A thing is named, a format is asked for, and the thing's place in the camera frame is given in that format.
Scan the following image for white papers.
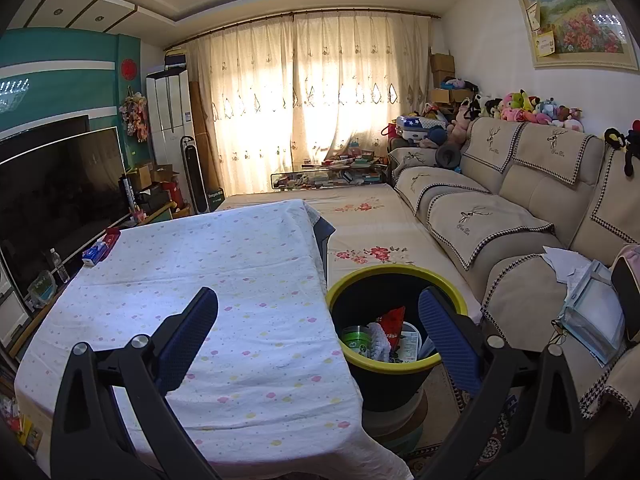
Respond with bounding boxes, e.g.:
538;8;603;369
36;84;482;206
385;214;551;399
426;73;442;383
542;246;593;283

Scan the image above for blue tissue pack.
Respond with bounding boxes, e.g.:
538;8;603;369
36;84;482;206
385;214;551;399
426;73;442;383
81;240;112;267

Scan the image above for open cardboard box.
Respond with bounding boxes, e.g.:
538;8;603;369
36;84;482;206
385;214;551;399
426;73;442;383
131;161;153;192

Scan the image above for dark round cushion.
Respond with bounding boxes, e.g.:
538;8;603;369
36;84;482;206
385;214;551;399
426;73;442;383
435;142;463;171

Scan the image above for tall black box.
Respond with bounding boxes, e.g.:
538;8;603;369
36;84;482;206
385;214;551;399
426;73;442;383
119;175;138;211

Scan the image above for clear plastic bag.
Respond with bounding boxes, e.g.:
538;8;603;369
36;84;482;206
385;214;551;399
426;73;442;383
557;260;627;367

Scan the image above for black monitor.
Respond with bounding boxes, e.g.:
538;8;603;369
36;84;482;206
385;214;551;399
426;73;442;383
0;114;91;161

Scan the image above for black pink bag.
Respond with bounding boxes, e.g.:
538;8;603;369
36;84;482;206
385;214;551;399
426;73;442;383
610;245;640;346

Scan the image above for flat screen television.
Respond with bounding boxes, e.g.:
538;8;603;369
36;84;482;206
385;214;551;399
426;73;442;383
0;126;131;301

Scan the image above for pile of plush toys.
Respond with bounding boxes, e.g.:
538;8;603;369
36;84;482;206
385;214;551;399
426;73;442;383
417;77;586;148

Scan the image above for white carton box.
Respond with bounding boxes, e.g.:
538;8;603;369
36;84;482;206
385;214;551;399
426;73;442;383
397;325;423;363

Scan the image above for framed floral painting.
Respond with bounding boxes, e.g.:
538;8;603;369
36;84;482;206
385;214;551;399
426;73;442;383
515;0;640;71

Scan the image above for brown curtain rod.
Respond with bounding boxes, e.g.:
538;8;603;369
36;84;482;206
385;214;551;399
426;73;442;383
162;9;441;52

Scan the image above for black plush toy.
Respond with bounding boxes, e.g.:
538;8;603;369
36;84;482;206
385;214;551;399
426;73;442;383
604;120;640;177

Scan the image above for black tower fan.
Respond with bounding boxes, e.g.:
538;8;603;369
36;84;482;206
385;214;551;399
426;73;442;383
180;136;210;214

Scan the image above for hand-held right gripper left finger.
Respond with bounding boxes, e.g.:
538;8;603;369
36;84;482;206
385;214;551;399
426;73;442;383
50;286;221;480

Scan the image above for red snack packet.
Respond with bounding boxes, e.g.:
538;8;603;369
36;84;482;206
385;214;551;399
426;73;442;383
375;306;407;351

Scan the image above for beige embroidered curtains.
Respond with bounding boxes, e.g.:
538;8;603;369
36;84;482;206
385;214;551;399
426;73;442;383
182;10;433;196

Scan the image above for beige floral mat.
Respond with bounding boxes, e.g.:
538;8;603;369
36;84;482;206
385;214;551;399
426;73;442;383
215;182;483;323

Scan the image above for large white foam net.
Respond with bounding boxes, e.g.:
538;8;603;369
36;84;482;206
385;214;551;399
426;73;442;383
367;322;396;361

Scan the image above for pile of colourful packets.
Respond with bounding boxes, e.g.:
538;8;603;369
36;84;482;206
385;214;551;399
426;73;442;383
0;395;43;456

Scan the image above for white drawer unit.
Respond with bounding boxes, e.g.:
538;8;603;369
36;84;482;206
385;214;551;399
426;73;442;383
0;260;31;348

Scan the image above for clear water bottle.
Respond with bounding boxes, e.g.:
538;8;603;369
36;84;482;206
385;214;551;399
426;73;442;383
48;248;71;284

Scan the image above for black storage box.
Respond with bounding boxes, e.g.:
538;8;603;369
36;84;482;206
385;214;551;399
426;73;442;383
135;185;171;213

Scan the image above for beige sofa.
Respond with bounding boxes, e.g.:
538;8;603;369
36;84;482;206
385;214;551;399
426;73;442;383
387;117;640;421

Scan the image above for glass coffee table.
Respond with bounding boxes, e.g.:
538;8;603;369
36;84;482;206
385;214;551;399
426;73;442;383
270;155;388;192

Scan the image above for black bin with yellow rim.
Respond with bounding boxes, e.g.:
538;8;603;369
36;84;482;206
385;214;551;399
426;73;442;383
325;264;468;413

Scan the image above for white standing air conditioner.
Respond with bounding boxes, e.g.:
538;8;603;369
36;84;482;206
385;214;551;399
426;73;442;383
146;67;193;211

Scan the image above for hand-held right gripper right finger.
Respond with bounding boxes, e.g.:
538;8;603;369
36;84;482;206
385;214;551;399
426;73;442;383
418;286;586;480

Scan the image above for artificial flower wall decoration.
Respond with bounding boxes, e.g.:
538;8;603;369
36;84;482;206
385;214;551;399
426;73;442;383
120;87;151;143

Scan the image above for green white drink bottle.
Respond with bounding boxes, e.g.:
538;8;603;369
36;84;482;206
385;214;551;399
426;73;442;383
340;325;376;358

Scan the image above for star-print suitcase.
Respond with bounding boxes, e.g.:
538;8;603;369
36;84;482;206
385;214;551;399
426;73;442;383
396;116;432;143

